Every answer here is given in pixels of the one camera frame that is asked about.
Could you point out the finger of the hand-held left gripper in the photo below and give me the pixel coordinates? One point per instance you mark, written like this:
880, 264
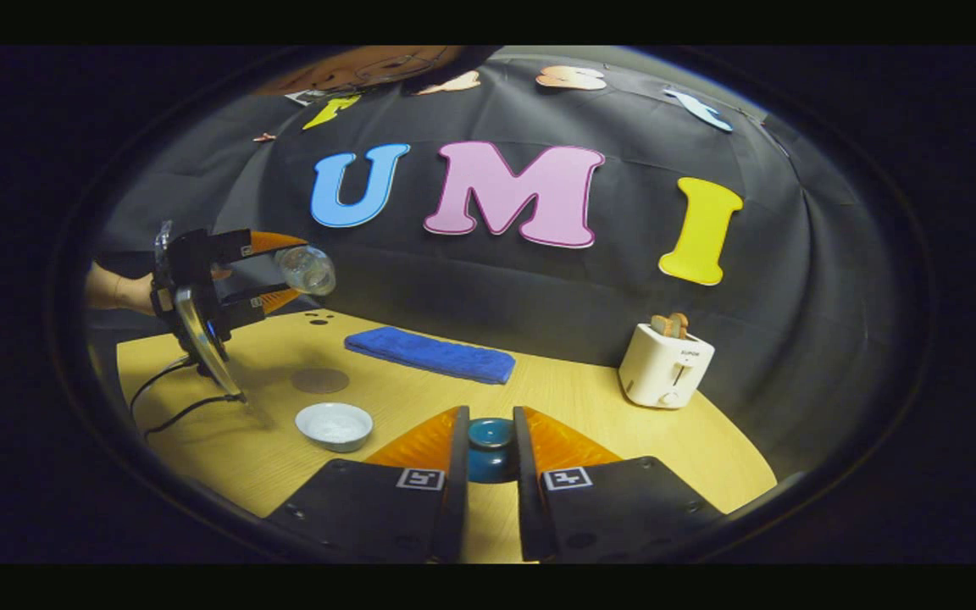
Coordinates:
259, 243
255, 307

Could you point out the white teacup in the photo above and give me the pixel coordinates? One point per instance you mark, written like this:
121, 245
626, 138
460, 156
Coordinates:
334, 425

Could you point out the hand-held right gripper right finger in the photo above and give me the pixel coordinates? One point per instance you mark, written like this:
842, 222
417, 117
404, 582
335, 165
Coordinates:
590, 508

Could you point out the round brown coaster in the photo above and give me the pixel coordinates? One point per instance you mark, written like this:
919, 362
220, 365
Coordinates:
319, 380

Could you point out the copper backdrop clip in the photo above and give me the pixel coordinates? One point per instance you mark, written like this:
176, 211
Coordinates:
264, 136

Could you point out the clear plastic water bottle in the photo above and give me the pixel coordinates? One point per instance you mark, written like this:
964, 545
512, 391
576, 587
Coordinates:
308, 269

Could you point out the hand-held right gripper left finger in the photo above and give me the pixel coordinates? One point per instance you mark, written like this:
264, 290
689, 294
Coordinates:
420, 517

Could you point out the toast slice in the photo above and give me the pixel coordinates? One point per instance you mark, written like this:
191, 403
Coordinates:
662, 326
679, 323

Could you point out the black backdrop cloth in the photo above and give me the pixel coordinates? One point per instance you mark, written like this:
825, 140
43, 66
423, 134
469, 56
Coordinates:
539, 280

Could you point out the white toaster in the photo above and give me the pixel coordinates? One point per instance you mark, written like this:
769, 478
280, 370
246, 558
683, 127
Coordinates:
664, 368

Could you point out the blue folded towel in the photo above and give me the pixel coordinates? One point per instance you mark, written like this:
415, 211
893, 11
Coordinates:
433, 354

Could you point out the teal teacup lid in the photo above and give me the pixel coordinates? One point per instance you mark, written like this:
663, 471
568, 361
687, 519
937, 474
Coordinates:
490, 449

